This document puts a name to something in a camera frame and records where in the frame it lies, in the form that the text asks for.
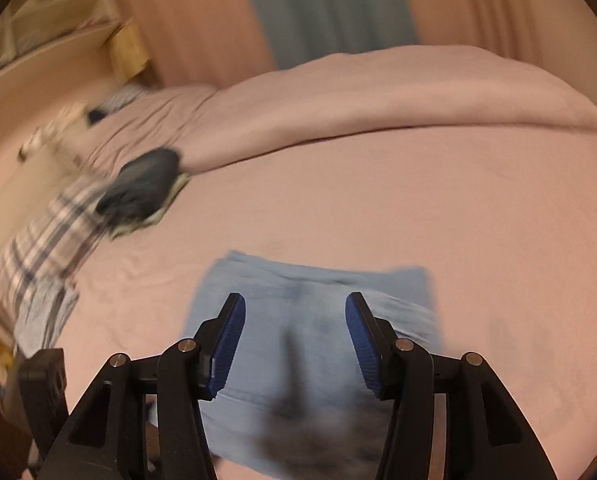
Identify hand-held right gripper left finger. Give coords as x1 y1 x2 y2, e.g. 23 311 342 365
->
38 292 248 480

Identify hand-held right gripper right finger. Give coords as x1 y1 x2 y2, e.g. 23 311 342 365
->
345 291 559 480

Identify light blue pants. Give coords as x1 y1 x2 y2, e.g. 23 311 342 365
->
181 250 444 478

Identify yellow patterned object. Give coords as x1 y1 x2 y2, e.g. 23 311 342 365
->
0 337 17 391

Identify pink bed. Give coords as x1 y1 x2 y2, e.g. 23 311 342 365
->
0 85 597 480

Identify plaid cloth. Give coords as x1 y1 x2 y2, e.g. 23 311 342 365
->
0 177 114 356

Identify dark grey cloth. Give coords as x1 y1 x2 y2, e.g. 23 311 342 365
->
96 147 184 223

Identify cream pillow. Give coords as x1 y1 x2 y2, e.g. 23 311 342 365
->
0 105 104 271

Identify pink duvet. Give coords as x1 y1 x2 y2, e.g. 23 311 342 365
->
86 45 597 181

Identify striped cloth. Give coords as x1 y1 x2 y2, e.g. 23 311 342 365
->
101 85 146 111

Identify yellow box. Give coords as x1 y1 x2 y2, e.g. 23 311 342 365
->
108 20 152 81

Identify pink curtain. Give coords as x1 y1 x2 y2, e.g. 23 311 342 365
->
393 0 597 81
103 0 276 88

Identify wooden headboard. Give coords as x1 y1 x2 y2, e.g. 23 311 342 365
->
0 22 129 96

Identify blue-grey curtain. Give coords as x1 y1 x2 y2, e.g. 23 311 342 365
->
231 0 421 71

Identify clear plastic wrapping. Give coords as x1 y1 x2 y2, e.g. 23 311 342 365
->
0 0 119 81

